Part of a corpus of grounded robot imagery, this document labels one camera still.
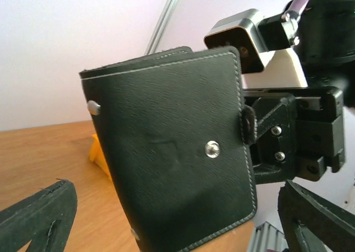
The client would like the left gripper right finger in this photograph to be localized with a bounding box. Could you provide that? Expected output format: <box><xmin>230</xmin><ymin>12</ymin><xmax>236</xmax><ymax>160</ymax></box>
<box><xmin>278</xmin><ymin>180</ymin><xmax>354</xmax><ymax>251</ymax></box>

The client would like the black leather card holder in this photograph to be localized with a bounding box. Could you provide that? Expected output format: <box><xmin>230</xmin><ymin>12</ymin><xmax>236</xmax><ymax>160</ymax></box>
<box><xmin>80</xmin><ymin>47</ymin><xmax>257</xmax><ymax>251</ymax></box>

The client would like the aluminium rail frame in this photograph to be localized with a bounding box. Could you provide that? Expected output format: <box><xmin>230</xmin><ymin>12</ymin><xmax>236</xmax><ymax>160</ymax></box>
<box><xmin>145</xmin><ymin>0</ymin><xmax>179</xmax><ymax>55</ymax></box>

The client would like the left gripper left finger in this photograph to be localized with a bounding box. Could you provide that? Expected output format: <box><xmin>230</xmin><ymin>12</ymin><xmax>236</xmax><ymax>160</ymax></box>
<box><xmin>1</xmin><ymin>180</ymin><xmax>78</xmax><ymax>251</ymax></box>

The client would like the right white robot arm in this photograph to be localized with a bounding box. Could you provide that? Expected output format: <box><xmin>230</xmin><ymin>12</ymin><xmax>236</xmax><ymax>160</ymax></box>
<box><xmin>245</xmin><ymin>0</ymin><xmax>354</xmax><ymax>184</ymax></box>

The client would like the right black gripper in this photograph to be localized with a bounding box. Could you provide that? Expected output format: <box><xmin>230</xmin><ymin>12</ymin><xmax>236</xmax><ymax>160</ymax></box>
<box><xmin>244</xmin><ymin>87</ymin><xmax>345</xmax><ymax>184</ymax></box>

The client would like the left yellow bin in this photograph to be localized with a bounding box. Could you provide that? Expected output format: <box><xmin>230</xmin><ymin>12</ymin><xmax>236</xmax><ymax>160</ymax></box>
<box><xmin>89</xmin><ymin>134</ymin><xmax>112</xmax><ymax>181</ymax></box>

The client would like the grey slotted cable duct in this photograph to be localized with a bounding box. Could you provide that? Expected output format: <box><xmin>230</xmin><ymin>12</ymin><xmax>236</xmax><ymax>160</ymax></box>
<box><xmin>246</xmin><ymin>222</ymin><xmax>288</xmax><ymax>252</ymax></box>

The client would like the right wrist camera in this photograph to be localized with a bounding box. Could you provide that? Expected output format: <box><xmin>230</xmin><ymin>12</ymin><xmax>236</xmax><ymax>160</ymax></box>
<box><xmin>204</xmin><ymin>8</ymin><xmax>308</xmax><ymax>89</ymax></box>

